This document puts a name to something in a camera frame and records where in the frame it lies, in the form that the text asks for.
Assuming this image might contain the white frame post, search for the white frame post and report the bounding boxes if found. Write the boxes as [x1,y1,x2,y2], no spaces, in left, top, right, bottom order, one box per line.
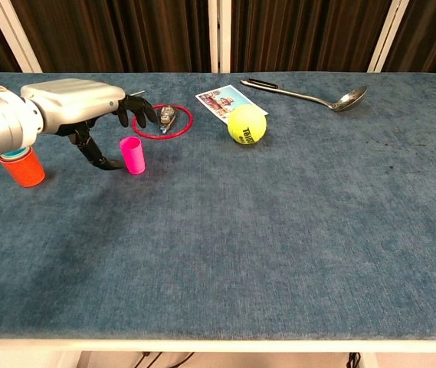
[208,0,233,74]
[0,0,43,74]
[366,0,410,74]

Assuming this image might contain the orange plastic cup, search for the orange plastic cup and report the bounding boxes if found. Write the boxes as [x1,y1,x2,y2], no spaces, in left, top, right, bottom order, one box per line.
[0,147,46,188]

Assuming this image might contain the stainless steel ladle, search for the stainless steel ladle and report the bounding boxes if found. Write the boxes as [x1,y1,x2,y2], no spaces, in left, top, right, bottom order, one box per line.
[240,78,369,113]

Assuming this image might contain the black looped cable bundle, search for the black looped cable bundle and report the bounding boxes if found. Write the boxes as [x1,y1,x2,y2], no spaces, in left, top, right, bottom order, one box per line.
[133,351,195,368]

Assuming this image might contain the yellow tennis ball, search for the yellow tennis ball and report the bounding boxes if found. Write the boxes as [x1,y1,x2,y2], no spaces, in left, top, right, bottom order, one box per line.
[228,104,268,146]

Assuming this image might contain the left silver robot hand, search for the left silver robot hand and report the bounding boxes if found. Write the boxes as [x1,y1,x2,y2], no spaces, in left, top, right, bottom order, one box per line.
[20,78,159,171]

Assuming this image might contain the white table frame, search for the white table frame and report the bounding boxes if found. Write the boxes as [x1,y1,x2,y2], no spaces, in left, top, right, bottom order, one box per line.
[0,337,436,368]

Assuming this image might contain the printed photo card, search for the printed photo card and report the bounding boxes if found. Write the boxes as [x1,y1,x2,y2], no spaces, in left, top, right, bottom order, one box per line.
[195,84,270,124]

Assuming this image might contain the pink plastic cup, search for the pink plastic cup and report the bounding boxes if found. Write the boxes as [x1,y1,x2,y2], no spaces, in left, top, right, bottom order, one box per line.
[120,136,146,176]

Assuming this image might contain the red plastic ring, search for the red plastic ring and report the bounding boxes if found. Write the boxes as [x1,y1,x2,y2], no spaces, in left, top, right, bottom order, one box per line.
[131,104,195,140]

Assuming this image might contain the blue velvet table cloth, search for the blue velvet table cloth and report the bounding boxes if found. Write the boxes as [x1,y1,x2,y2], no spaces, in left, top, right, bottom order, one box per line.
[0,71,436,342]

